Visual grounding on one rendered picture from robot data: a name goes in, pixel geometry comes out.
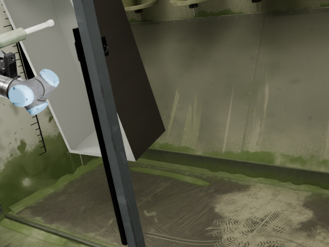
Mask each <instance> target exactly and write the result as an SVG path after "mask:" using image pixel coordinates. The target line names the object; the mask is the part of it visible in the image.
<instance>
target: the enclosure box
mask: <svg viewBox="0 0 329 247"><path fill-rule="evenodd" d="M0 1H1V3H2V5H3V7H4V9H5V11H6V14H7V16H8V18H9V20H10V22H11V25H12V27H13V29H14V30H15V29H17V28H23V29H24V30H25V29H28V28H30V27H33V26H36V25H39V24H42V23H45V22H47V21H48V20H53V21H54V25H53V26H51V27H49V26H48V27H45V28H43V29H40V30H37V31H34V32H32V33H30V34H27V36H26V39H25V40H22V41H20V44H21V46H22V49H23V51H24V53H25V55H26V58H27V60H28V62H29V64H30V66H31V68H32V71H33V73H34V75H35V76H37V75H39V73H40V71H41V70H43V69H48V70H51V71H53V72H54V73H55V74H56V75H57V76H58V78H59V84H58V86H57V87H56V88H55V89H54V91H53V92H52V93H51V95H50V96H49V97H48V99H47V100H46V101H47V103H48V106H49V108H50V110H51V112H52V115H53V117H54V119H55V121H56V123H57V126H58V128H59V130H60V132H61V134H62V137H63V139H64V141H65V143H66V145H67V148H68V150H69V152H70V153H78V154H85V155H92V156H99V157H102V156H101V151H100V147H99V143H98V138H97V134H96V130H95V125H94V120H93V116H92V112H91V107H90V103H89V99H88V95H87V90H86V86H85V82H84V77H83V73H82V69H81V65H80V62H79V61H78V57H77V53H76V49H75V44H74V43H75V39H74V35H73V30H72V29H73V28H77V27H78V24H77V20H76V16H75V11H74V7H73V3H72V0H0ZM93 2H94V8H95V13H96V18H97V22H98V27H99V32H100V36H105V37H106V42H107V46H108V48H109V49H108V51H109V55H108V56H106V57H105V59H106V64H107V68H108V73H109V78H110V82H111V87H112V91H113V96H114V100H115V105H116V110H117V116H118V120H119V125H120V129H121V134H122V139H123V143H124V148H125V153H126V157H127V160H128V161H137V160H138V159H139V158H140V157H141V156H142V155H143V154H144V153H145V151H146V150H147V149H148V148H149V147H150V146H151V145H152V144H153V143H154V142H155V141H156V140H157V139H158V138H159V137H160V136H161V135H162V134H163V133H164V132H165V127H164V124H163V121H162V118H161V115H160V113H159V110H158V107H157V104H156V101H155V98H154V95H153V92H152V89H151V86H150V83H149V80H148V77H147V74H146V71H145V68H144V65H143V62H142V59H141V56H140V53H139V50H138V47H137V44H136V41H135V38H134V35H133V32H132V30H131V27H130V24H129V21H128V18H127V15H126V12H125V9H124V6H123V3H122V0H93Z"/></svg>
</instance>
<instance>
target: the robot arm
mask: <svg viewBox="0 0 329 247"><path fill-rule="evenodd" d="M58 84H59V78H58V76H57V75H56V74H55V73H54V72H53V71H51V70H48V69H43V70H41V71H40V73H39V75H37V76H36V77H34V78H31V79H29V80H26V79H25V77H21V76H20V75H18V73H17V64H16V56H15V54H14V53H12V52H9V53H7V54H6V53H5V52H3V51H2V50H0V96H1V97H4V98H7V99H9V100H10V101H11V102H12V103H13V104H14V105H15V106H17V107H24V108H25V109H26V111H28V112H29V114H30V115H36V114H38V113H40V112H41V111H43V110H44V109H45V108H46V107H47V106H48V103H47V101H46V100H47V99H48V97H49V96H50V95H51V93H52V92H53V91H54V89H55V88H56V87H57V86H58Z"/></svg>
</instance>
